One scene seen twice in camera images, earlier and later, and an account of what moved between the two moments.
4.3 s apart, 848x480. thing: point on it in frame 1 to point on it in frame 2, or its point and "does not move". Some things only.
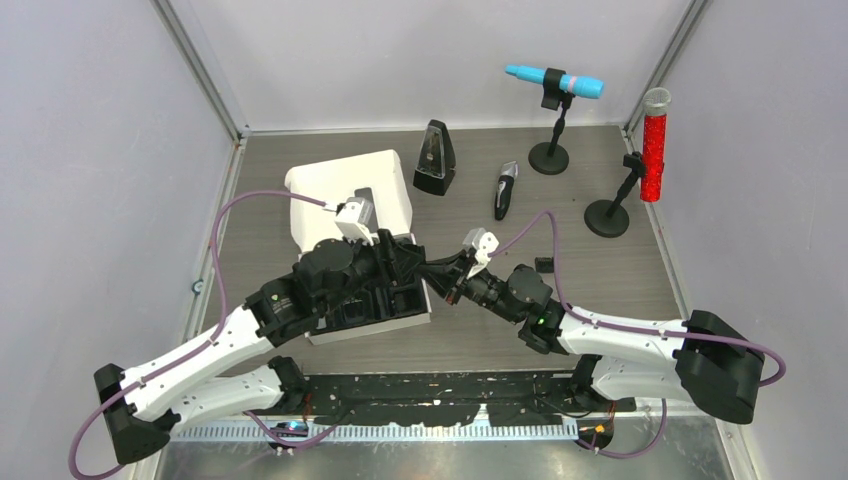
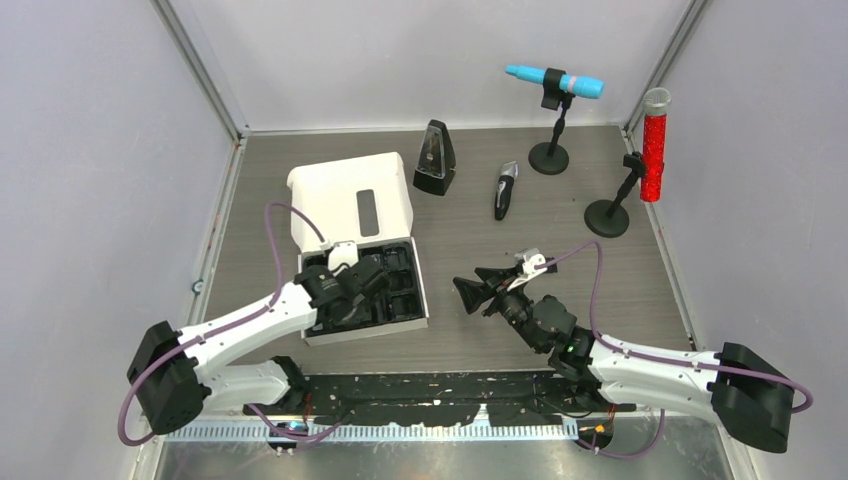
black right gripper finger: [462, 261] to [492, 274]
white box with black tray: [381, 179] does not move
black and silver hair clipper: [509, 171] does not move
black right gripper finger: [443, 279] to [473, 294]
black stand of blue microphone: [551, 158] does not move
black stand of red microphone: [609, 218] does not move
